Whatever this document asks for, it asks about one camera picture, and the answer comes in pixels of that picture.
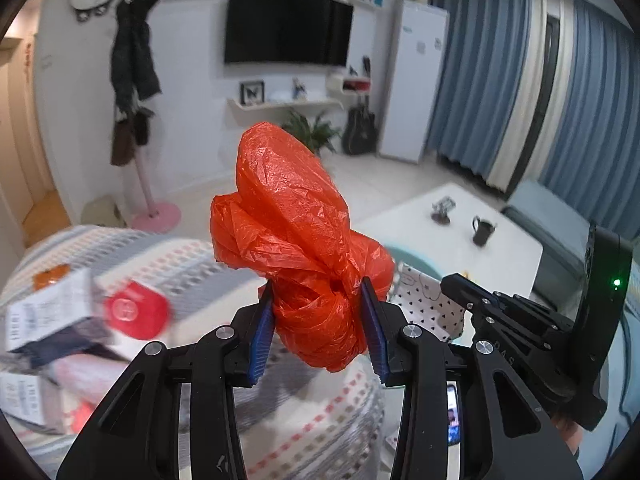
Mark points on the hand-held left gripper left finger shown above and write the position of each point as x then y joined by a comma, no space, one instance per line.
262,340

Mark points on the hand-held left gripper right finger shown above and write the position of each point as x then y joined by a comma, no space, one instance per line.
372,330

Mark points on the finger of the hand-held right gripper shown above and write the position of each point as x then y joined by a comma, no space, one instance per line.
530,335
465,290

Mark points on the light blue plastic basket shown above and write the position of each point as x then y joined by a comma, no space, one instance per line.
407,254

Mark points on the red and white paper bowl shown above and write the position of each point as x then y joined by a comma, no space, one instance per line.
135,310

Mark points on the orange plastic bag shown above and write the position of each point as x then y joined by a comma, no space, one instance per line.
285,210

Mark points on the red and blue box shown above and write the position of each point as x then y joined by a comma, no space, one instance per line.
70,347

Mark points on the white carton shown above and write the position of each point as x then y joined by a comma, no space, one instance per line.
50,310

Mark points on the person's right hand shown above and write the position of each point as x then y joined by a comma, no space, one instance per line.
566,432

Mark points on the white heart-print cloth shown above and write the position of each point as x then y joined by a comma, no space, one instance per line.
425,305

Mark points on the black mug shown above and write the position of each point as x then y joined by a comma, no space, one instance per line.
482,232

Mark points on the white coffee table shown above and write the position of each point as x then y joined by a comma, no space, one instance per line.
425,245

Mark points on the striped woven blanket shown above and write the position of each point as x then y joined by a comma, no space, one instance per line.
300,410

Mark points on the dark phone stand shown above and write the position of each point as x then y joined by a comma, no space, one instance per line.
442,212

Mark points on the smartphone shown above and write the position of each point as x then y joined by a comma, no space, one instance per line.
452,410

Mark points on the teal grey sofa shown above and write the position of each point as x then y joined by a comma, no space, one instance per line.
545,210

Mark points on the light blue sofa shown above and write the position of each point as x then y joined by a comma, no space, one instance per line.
625,435

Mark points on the pink coat rack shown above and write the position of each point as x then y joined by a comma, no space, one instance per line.
147,190

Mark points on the black acoustic guitar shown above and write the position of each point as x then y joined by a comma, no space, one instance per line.
359,130

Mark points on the blue and cream curtain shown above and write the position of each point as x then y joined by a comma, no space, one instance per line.
480,85

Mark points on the beige stool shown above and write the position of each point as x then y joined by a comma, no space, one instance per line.
100,212

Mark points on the green potted plant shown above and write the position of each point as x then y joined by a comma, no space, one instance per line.
310,132

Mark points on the white standing air conditioner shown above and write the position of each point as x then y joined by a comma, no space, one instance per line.
412,80

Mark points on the brown handbag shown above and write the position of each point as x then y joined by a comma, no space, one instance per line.
122,142

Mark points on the small black bag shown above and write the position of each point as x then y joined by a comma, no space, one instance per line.
141,127

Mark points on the white barcode box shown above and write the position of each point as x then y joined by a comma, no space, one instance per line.
20,395

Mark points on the black jacket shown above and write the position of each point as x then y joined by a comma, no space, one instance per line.
132,60

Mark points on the black flat screen television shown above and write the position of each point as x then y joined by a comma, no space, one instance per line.
285,25

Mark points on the rounded white wall cubby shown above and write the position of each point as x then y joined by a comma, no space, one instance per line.
350,87

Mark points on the butterfly picture frame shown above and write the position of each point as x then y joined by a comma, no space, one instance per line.
252,94

